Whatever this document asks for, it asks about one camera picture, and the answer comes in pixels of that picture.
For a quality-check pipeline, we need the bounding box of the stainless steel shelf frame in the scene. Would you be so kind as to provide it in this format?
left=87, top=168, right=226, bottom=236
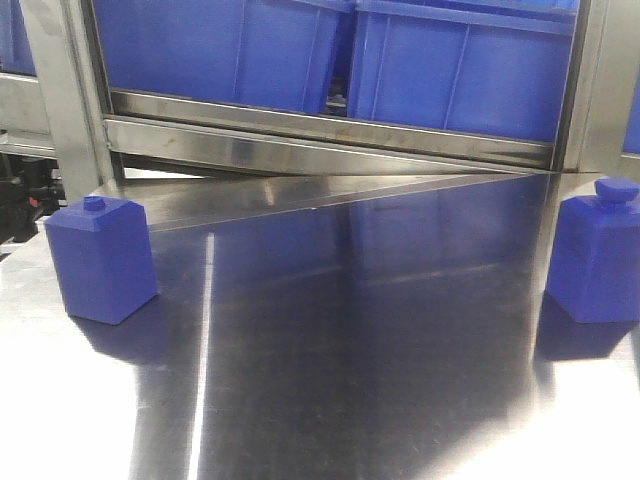
left=19, top=0, right=640, bottom=235

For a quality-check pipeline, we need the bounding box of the blue plastic bin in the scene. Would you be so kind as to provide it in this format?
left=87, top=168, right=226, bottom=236
left=347, top=1, right=576, bottom=142
left=94, top=1, right=353, bottom=114

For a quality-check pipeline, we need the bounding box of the black equipment with red knob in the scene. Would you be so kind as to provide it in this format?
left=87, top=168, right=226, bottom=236
left=1, top=154, right=66, bottom=243

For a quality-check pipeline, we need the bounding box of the blue plastic bin left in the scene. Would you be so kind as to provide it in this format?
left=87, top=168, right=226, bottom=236
left=94, top=1, right=353, bottom=114

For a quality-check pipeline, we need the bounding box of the blue plastic bin right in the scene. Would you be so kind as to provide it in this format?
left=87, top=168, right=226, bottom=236
left=347, top=1, right=576, bottom=142

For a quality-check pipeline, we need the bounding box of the blue bottle-shaped part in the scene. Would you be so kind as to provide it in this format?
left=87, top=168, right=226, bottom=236
left=546, top=178, right=639, bottom=323
left=44, top=196, right=158, bottom=325

